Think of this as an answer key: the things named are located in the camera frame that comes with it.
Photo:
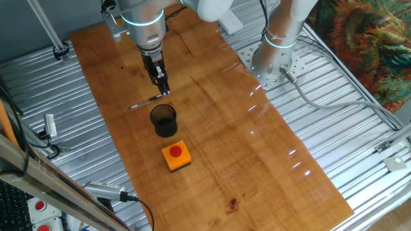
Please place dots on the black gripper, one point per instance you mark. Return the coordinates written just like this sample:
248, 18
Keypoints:
153, 64

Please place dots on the clear black gel pen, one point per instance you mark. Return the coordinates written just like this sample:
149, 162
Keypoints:
144, 102

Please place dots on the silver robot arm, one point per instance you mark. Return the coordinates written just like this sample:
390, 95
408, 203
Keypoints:
144, 19

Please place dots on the black mesh pen holder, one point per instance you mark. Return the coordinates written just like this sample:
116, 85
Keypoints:
165, 128

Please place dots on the orange box with red button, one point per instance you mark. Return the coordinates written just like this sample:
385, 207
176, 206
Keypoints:
176, 157

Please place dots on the wood pattern table mat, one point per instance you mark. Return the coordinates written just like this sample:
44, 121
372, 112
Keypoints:
224, 144

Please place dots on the white power strip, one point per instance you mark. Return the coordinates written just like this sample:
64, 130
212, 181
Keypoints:
231, 22

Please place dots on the black pole clamp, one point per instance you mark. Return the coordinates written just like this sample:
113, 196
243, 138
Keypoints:
61, 51

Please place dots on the grey metal stand pole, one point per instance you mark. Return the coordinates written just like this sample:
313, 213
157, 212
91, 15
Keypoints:
46, 24

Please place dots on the orange pole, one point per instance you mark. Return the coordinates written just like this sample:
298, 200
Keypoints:
6, 125

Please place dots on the white box with red button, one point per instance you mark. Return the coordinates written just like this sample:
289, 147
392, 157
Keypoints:
46, 226
41, 208

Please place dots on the black keyboard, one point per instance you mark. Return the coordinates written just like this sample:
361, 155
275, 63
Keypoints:
13, 208

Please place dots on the colourful painted cloth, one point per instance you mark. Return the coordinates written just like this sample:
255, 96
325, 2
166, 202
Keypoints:
363, 41

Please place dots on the flat metal plate with hole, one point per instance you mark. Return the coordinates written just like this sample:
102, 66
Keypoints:
390, 165

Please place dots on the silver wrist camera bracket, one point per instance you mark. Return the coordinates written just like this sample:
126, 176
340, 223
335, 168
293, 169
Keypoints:
114, 27

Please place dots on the small white camera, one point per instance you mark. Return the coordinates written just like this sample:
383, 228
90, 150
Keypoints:
50, 125

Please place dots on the silver depth camera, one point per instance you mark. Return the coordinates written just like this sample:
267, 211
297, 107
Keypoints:
104, 191

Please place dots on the aluminium frame bar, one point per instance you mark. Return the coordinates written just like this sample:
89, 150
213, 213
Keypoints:
48, 189

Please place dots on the small metal corner bracket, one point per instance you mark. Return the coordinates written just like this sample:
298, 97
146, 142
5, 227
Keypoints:
382, 146

